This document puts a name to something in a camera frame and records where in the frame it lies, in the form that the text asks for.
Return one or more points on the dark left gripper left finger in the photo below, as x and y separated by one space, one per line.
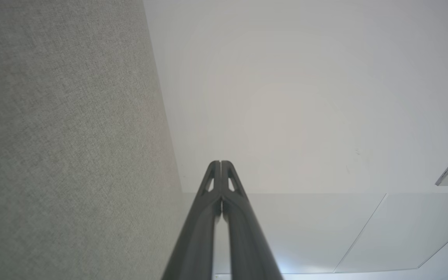
195 241

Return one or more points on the grey fabric sofa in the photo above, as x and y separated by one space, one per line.
53 136

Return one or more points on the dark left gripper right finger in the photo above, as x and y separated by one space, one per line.
247 241

